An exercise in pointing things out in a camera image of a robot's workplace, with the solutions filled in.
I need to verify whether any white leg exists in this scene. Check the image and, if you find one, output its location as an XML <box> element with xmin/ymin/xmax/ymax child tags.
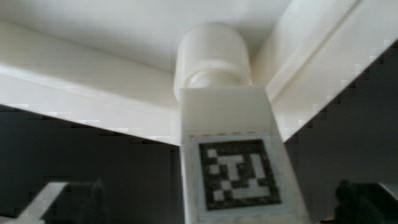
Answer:
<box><xmin>174</xmin><ymin>24</ymin><xmax>310</xmax><ymax>224</ymax></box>

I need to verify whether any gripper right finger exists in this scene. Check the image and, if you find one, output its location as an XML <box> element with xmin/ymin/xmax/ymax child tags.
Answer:
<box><xmin>321</xmin><ymin>180</ymin><xmax>398</xmax><ymax>224</ymax></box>

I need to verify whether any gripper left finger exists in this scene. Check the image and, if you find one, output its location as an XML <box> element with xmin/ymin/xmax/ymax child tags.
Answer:
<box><xmin>10</xmin><ymin>180</ymin><xmax>110</xmax><ymax>224</ymax></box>

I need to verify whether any white square tabletop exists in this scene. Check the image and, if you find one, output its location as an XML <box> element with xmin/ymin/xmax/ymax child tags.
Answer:
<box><xmin>0</xmin><ymin>0</ymin><xmax>398</xmax><ymax>143</ymax></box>

